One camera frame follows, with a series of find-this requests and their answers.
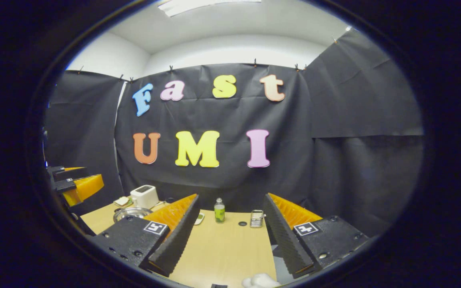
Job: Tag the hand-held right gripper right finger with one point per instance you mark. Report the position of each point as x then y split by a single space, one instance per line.
286 240

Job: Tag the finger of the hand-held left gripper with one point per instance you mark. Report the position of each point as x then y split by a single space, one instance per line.
60 172
86 187

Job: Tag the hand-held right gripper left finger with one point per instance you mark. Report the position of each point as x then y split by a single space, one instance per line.
176 240

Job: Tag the stainless steel pot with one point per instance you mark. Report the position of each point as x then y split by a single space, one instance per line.
132 210

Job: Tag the white divided bean tray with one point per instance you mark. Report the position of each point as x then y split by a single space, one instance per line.
199 218

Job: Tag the small green dish with bread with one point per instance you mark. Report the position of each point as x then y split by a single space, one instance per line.
122 201

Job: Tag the white crumpled cloth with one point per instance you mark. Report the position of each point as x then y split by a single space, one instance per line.
260 281

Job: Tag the green drink bottle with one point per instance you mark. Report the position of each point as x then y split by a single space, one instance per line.
219 212

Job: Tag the white toaster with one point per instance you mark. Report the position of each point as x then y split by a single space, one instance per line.
144 198

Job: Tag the ceiling light panel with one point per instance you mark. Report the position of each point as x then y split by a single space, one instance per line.
210 6

